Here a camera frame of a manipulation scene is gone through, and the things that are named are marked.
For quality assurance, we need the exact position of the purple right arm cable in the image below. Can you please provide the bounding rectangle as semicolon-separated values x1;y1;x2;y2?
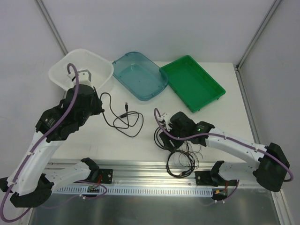
153;107;295;207

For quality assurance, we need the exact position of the left aluminium frame post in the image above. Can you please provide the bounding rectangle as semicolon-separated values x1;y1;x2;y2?
34;0;68;56

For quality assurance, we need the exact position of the thin brown wire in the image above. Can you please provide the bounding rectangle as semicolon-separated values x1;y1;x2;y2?
171;140;207;172

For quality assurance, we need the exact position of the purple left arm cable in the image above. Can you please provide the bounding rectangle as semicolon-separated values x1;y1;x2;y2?
0;63;109;223

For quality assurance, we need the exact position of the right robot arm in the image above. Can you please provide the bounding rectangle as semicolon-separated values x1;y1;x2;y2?
154;109;293;192

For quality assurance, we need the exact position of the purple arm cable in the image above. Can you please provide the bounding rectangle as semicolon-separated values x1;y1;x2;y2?
0;63;109;223
153;107;295;207

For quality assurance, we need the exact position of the teal translucent plastic tray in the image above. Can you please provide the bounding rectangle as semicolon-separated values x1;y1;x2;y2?
112;52;169;101

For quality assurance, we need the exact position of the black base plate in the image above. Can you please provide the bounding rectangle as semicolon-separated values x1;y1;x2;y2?
97;169;113;184
195;171;212;186

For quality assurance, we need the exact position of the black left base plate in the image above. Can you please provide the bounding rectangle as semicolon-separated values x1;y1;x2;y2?
97;169;113;184

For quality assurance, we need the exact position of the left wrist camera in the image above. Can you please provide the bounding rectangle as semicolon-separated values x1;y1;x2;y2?
67;69;92;86

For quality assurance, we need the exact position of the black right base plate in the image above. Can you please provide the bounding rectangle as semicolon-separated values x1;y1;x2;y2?
195;171;212;186

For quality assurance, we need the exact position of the white plastic tub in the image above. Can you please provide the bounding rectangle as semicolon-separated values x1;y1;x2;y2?
48;49;114;98

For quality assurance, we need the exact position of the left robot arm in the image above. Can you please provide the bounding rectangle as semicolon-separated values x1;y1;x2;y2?
0;84;104;208

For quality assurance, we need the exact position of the aluminium frame post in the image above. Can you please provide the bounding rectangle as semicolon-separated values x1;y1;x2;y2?
236;0;283;71
34;0;68;56

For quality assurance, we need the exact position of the thick black USB cable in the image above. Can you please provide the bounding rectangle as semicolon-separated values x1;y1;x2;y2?
153;124;200;179

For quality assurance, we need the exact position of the thin black USB cable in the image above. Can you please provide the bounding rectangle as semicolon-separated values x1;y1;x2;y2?
99;92;145;138

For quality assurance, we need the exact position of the aluminium mounting rail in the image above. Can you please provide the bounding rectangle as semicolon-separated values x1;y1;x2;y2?
44;158;268;187

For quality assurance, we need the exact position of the green plastic tray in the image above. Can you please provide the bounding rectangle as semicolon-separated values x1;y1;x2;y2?
159;55;226;113

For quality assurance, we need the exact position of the white slotted cable duct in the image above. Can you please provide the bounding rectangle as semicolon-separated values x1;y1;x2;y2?
55;185;213;197

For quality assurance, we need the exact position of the right aluminium frame post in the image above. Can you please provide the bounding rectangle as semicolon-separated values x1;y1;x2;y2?
236;0;283;71

